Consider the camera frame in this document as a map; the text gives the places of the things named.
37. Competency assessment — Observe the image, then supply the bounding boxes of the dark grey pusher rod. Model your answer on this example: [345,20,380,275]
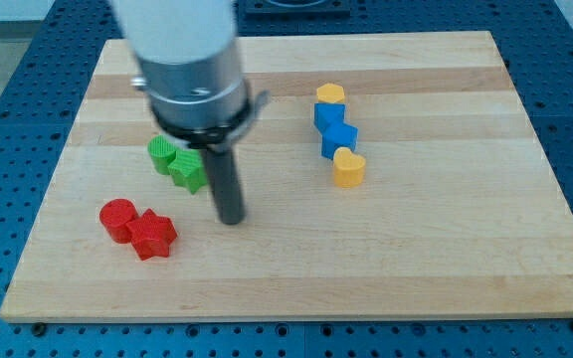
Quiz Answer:
[200,148,246,225]

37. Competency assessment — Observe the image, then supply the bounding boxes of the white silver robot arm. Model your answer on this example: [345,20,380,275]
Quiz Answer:
[110,0,269,225]

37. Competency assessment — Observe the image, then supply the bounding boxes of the yellow hexagon block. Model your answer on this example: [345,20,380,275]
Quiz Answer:
[316,83,346,104]

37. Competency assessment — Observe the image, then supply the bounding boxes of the yellow heart block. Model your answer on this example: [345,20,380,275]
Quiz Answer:
[333,147,366,188]

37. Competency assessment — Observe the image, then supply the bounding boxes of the green star block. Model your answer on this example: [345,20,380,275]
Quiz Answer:
[167,149,207,194]

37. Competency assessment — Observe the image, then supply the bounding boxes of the green cylinder block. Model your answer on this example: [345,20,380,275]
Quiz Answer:
[147,135,177,175]

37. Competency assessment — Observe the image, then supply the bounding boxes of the red star block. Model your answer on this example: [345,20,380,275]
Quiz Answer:
[126,208,178,261]

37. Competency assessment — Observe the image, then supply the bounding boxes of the blue block upper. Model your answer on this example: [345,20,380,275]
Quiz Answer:
[313,102,345,133]

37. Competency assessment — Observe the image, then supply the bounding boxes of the red cylinder block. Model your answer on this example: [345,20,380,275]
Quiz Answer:
[99,198,138,244]

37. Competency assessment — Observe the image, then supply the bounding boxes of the blue cube block lower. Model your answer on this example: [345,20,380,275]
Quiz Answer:
[320,122,358,160]

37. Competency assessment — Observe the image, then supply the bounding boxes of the wooden board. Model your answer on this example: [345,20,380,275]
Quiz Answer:
[0,31,573,323]

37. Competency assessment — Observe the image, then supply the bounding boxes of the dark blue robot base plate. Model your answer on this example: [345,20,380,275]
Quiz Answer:
[239,0,353,17]

